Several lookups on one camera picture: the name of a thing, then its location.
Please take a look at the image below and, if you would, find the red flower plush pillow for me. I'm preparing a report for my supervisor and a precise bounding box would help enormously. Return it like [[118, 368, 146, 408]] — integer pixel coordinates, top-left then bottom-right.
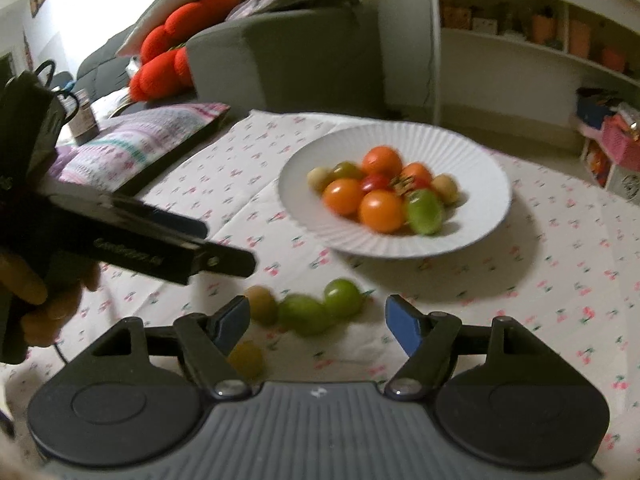
[[128, 0, 241, 102]]

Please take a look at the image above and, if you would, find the dark blue storage box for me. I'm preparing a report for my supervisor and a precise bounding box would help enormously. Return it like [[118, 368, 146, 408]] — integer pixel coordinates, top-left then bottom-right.
[[576, 87, 622, 130]]

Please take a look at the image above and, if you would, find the dark red tomato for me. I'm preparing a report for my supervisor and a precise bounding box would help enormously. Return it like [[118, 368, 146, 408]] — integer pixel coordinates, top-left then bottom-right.
[[360, 174, 392, 194]]

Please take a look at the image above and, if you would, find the green tomato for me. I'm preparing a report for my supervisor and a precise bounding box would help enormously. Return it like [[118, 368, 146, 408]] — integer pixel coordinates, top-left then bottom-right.
[[278, 294, 334, 336], [406, 188, 445, 235], [323, 278, 363, 318]]

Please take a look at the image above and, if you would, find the pink plastic basket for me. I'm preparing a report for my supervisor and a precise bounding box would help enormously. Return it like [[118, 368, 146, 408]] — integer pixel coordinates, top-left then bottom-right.
[[600, 116, 640, 171]]

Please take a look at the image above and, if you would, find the white shelf unit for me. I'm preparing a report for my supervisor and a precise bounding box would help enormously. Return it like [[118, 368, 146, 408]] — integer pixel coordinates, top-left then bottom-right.
[[378, 0, 639, 148]]

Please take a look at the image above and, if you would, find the white ribbed plate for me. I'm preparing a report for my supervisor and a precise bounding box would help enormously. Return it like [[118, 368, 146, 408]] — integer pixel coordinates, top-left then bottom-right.
[[278, 122, 512, 259]]

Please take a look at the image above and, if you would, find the person left hand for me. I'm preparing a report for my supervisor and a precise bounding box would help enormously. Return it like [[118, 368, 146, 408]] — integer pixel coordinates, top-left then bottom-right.
[[1, 254, 101, 348]]

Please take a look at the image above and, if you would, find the grey sofa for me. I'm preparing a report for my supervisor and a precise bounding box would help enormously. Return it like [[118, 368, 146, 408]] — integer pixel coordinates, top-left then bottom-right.
[[74, 0, 386, 122]]

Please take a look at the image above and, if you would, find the red tomato with stem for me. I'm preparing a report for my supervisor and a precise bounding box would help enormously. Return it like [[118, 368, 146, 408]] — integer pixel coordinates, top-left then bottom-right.
[[390, 176, 431, 198]]

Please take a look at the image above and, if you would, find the olive brown tomato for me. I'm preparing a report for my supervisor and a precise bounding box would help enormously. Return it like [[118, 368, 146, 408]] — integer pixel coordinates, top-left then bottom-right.
[[331, 160, 364, 181]]

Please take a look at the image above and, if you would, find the striped patterned cushion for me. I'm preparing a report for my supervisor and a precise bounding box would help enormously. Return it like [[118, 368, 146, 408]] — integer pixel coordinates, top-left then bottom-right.
[[49, 103, 230, 194]]

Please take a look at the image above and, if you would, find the cherry print tablecloth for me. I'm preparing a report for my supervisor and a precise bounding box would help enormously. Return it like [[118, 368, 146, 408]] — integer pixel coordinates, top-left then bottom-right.
[[0, 109, 640, 466]]

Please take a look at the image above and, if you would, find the large orange tomato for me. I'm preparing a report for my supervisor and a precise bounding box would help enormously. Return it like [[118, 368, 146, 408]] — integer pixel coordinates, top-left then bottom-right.
[[361, 145, 404, 178]]

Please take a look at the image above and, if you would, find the white printed storage box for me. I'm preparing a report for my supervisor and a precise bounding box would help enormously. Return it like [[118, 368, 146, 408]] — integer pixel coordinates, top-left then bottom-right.
[[580, 139, 640, 205]]

